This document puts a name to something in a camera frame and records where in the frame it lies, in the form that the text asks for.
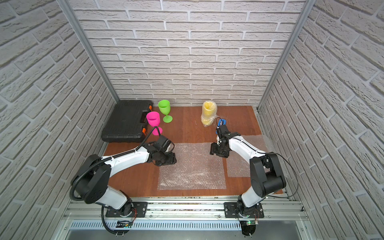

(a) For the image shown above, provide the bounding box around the right aluminium corner post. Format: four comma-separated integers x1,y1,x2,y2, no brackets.
257,0,316,112

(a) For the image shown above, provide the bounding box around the green plastic wine glass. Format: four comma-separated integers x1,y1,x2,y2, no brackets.
158,100,173,123

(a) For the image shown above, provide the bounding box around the yellow plastic wine glass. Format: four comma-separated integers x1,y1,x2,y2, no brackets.
200,101,217,126

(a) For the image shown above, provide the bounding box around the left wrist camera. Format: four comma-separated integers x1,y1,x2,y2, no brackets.
154,135,175,153

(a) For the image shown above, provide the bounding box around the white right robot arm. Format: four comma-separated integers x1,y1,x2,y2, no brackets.
210,134,287,208

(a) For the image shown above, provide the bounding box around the black plastic tool case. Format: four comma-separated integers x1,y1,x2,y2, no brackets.
101,100,154,143

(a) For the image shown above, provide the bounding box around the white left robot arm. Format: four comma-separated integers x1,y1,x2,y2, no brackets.
69,142,177,210

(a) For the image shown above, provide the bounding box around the blue tape dispenser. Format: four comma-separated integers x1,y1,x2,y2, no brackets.
217,118,227,127

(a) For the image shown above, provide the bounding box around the aluminium corner post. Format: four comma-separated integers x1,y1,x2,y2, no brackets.
257,0,316,112
57,0,120,103

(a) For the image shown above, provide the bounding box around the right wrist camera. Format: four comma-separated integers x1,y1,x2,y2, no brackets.
217,125,231,139

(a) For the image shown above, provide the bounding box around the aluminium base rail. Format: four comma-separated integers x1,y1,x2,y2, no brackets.
53,196,315,240

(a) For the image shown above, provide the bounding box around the left aluminium corner post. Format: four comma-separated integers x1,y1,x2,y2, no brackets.
57,0,120,103

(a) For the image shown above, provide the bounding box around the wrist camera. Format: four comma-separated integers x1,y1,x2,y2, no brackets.
217,125,231,139
154,135,175,153

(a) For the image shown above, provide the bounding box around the pink plastic wine glass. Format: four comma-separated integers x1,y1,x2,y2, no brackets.
146,112,163,136

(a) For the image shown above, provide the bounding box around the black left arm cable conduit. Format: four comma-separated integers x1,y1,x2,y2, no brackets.
69,125,161,235

